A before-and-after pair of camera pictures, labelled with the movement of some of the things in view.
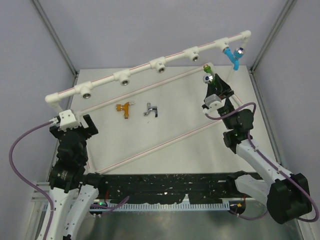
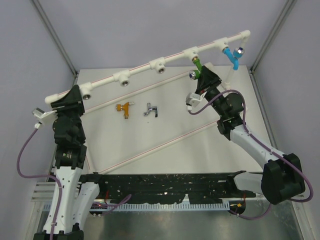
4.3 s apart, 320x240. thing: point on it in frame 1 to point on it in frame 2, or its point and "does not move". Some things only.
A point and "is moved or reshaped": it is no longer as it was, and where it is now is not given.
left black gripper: x=91 y=129 to x=72 y=101
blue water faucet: x=234 y=57 does not move
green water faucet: x=208 y=77 is moved or reshaped
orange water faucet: x=125 y=107 does not move
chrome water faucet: x=149 y=109 does not move
